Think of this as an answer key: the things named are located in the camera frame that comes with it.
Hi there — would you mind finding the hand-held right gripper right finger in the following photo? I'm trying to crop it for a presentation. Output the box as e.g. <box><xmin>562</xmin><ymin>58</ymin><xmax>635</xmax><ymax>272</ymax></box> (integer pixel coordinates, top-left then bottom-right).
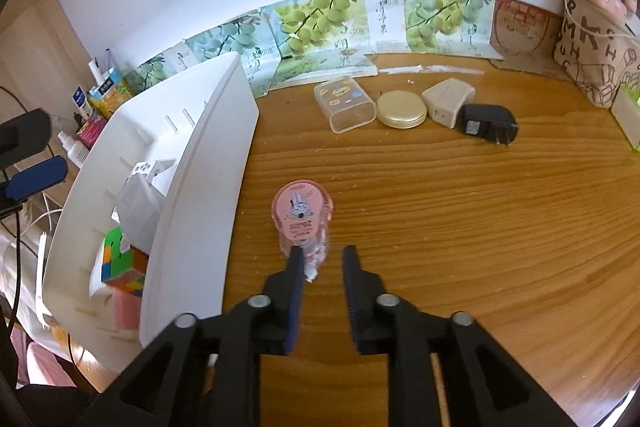
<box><xmin>341</xmin><ymin>245</ymin><xmax>576</xmax><ymax>427</ymax></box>

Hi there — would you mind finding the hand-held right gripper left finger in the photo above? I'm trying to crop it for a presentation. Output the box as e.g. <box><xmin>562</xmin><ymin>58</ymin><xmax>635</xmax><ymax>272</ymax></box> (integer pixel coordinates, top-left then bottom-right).
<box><xmin>87</xmin><ymin>245</ymin><xmax>307</xmax><ymax>427</ymax></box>

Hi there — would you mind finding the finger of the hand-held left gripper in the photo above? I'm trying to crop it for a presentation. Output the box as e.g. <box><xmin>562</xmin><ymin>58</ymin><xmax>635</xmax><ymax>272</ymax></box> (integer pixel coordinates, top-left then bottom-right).
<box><xmin>0</xmin><ymin>156</ymin><xmax>68</xmax><ymax>217</ymax></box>
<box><xmin>0</xmin><ymin>108</ymin><xmax>52</xmax><ymax>168</ymax></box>

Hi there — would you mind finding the pink oval case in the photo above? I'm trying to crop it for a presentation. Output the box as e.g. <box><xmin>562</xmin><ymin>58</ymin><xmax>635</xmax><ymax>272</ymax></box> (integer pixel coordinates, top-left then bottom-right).
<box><xmin>271</xmin><ymin>179</ymin><xmax>335</xmax><ymax>283</ymax></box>

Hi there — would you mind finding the white digital camera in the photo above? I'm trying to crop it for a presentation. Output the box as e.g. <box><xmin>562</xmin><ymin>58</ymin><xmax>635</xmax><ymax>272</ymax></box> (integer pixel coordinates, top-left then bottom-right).
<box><xmin>127</xmin><ymin>159</ymin><xmax>160</xmax><ymax>182</ymax></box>

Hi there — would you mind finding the white plastic storage bin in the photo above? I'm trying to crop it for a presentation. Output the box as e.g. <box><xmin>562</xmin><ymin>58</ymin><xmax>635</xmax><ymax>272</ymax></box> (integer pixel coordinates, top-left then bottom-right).
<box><xmin>41</xmin><ymin>52</ymin><xmax>260</xmax><ymax>348</ymax></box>

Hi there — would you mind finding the pink hair roller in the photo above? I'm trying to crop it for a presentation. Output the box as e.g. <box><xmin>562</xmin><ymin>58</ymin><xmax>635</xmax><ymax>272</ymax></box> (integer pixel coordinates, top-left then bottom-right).
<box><xmin>114</xmin><ymin>292</ymin><xmax>143</xmax><ymax>333</ymax></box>

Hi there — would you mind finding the clear stickered plastic case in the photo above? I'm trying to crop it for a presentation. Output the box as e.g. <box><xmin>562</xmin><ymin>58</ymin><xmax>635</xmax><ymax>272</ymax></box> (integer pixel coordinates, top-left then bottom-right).
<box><xmin>313</xmin><ymin>76</ymin><xmax>377</xmax><ymax>134</ymax></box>

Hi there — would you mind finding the gold round compact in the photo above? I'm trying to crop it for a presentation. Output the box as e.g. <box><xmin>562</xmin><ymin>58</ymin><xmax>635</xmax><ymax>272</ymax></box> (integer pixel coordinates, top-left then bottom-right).
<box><xmin>376</xmin><ymin>90</ymin><xmax>429</xmax><ymax>129</ymax></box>

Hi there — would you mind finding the beige power adapter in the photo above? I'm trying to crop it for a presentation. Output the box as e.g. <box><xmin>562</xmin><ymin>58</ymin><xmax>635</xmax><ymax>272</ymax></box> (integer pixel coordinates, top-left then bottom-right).
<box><xmin>421</xmin><ymin>78</ymin><xmax>476</xmax><ymax>129</ymax></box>

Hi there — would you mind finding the black power adapter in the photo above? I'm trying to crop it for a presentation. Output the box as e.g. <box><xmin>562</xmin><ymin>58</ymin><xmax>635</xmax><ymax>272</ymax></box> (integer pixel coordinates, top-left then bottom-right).
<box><xmin>458</xmin><ymin>103</ymin><xmax>519</xmax><ymax>146</ymax></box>

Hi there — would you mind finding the white spray bottle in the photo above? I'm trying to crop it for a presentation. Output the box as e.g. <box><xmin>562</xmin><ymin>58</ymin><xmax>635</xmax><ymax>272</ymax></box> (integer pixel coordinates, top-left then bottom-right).
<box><xmin>57</xmin><ymin>132</ymin><xmax>89</xmax><ymax>165</ymax></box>

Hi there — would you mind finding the pink can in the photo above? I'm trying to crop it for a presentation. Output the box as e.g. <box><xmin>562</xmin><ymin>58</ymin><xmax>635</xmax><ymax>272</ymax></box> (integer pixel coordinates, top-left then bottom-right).
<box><xmin>75</xmin><ymin>117</ymin><xmax>106</xmax><ymax>145</ymax></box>

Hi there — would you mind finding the blue-capped white tube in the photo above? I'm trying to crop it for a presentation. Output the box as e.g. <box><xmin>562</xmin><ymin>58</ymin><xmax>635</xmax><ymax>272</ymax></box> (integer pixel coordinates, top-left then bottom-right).
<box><xmin>75</xmin><ymin>88</ymin><xmax>94</xmax><ymax>118</ymax></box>

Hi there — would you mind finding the orange juice carton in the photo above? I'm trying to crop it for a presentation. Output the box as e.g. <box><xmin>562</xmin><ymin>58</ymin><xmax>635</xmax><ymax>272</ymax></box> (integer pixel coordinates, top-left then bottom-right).
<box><xmin>87</xmin><ymin>69</ymin><xmax>133</xmax><ymax>115</ymax></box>

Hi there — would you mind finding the wooden shelf unit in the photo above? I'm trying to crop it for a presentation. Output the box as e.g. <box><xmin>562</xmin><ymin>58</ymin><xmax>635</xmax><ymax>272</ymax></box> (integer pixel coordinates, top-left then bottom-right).
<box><xmin>0</xmin><ymin>0</ymin><xmax>126</xmax><ymax>118</ymax></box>

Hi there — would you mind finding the colourful puzzle cube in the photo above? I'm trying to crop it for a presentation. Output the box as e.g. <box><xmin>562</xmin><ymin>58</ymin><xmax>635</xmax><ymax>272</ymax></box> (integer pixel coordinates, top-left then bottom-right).
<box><xmin>101</xmin><ymin>227</ymin><xmax>149</xmax><ymax>303</ymax></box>

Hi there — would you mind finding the faded grape-print cardboard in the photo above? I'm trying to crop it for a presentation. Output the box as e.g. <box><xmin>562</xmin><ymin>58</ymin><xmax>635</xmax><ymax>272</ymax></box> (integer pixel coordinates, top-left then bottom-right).
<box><xmin>185</xmin><ymin>9</ymin><xmax>273</xmax><ymax>100</ymax></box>
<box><xmin>122</xmin><ymin>49</ymin><xmax>196</xmax><ymax>95</ymax></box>

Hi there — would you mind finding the pink cloth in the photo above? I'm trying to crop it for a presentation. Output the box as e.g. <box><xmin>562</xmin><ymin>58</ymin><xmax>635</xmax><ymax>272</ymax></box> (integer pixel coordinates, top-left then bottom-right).
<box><xmin>10</xmin><ymin>327</ymin><xmax>76</xmax><ymax>390</ymax></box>

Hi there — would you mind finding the bright grape-print cardboard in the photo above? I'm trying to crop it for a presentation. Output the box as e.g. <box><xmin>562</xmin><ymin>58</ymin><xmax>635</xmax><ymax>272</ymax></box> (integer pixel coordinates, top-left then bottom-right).
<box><xmin>260</xmin><ymin>0</ymin><xmax>378</xmax><ymax>90</ymax></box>

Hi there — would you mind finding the brown cartoon cardboard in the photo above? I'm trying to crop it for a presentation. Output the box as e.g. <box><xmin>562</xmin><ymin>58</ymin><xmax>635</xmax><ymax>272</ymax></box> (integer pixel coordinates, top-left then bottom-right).
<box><xmin>490</xmin><ymin>0</ymin><xmax>568</xmax><ymax>60</ymax></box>

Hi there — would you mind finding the green tissue packet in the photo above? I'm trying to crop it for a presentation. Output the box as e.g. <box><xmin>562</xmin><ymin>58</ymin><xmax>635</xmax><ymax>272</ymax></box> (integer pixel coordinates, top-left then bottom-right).
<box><xmin>611</xmin><ymin>84</ymin><xmax>640</xmax><ymax>152</ymax></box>

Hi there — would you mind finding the beige printed tote bag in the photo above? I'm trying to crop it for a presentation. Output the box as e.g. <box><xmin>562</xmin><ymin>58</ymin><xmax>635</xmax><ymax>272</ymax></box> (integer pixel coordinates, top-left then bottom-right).
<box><xmin>552</xmin><ymin>0</ymin><xmax>640</xmax><ymax>110</ymax></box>

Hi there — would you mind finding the white cord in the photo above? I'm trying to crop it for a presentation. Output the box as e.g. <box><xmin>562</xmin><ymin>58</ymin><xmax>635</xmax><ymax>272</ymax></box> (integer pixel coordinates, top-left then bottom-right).
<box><xmin>564</xmin><ymin>0</ymin><xmax>636</xmax><ymax>40</ymax></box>

